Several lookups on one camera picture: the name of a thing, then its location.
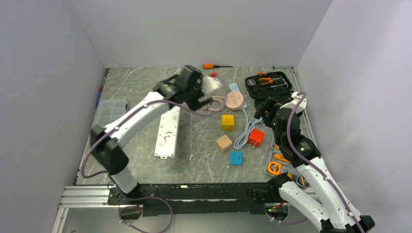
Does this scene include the blue red pen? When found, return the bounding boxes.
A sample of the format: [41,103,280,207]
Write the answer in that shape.
[95,77,106,107]

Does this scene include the wooden cube plug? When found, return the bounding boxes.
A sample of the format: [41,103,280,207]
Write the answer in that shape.
[216,134,233,152]

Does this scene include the orange handled screwdriver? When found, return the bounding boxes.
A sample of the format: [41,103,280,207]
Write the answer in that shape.
[202,64,233,69]

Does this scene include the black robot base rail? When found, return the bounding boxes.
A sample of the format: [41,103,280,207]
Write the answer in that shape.
[107,183,286,216]

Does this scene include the yellow plug adapter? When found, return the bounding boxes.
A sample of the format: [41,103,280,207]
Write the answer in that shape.
[221,115,235,131]

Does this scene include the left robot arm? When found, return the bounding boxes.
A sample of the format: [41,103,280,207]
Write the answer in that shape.
[86,65,223,204]

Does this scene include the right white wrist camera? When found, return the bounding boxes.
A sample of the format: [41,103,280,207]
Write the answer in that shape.
[290,92,307,114]

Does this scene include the black tool case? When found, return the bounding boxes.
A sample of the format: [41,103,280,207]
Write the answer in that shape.
[244,71,293,108]

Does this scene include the grey tool tray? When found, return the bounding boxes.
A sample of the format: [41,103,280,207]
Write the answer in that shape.
[264,140,310,188]

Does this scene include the red cube adapter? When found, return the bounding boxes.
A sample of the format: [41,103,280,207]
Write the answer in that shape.
[247,129,265,148]

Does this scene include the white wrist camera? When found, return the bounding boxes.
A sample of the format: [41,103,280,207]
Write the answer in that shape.
[202,72,223,96]
[290,92,307,114]

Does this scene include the orange tape measure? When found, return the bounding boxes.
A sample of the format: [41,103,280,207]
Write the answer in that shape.
[266,161,282,176]

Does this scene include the light blue cable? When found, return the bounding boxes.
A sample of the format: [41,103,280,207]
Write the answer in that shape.
[233,108,263,150]

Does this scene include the pink round plug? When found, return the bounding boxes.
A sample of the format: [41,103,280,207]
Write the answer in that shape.
[225,91,245,111]

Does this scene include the white power strip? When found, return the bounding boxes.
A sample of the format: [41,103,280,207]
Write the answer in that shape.
[154,106,180,159]

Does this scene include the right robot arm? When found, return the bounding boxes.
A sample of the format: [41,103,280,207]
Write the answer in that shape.
[254,98,376,233]

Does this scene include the blue power strip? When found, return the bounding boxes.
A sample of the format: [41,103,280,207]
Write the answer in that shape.
[229,83,247,109]

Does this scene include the clear plastic screw box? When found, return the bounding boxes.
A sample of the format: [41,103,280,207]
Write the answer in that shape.
[92,99,128,127]

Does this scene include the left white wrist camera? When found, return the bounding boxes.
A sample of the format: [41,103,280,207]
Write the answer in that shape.
[202,72,223,96]

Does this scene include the small blue plug adapter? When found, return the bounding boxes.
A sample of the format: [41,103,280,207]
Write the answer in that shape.
[229,151,246,166]

